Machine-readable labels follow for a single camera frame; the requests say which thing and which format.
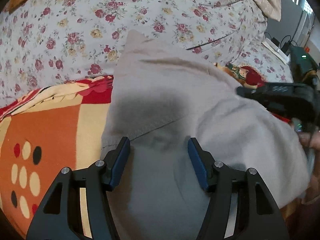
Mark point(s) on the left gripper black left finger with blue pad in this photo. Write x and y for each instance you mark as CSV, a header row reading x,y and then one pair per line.
x,y
76,205

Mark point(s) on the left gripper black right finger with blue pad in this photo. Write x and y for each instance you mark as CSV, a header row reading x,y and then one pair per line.
x,y
257,215

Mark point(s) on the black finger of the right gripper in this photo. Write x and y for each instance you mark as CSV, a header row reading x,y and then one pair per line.
x,y
258,94

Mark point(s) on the grey-beige jacket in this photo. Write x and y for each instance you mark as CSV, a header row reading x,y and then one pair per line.
x,y
162,96

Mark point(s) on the person's right hand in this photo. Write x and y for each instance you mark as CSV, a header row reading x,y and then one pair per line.
x,y
311,142

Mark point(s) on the black device green light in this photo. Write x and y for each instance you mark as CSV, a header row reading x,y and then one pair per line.
x,y
302,65

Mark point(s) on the orange yellow red blanket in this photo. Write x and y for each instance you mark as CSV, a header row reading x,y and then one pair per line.
x,y
37,143

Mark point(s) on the white floral quilt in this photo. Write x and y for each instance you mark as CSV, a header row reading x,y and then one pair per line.
x,y
48,42

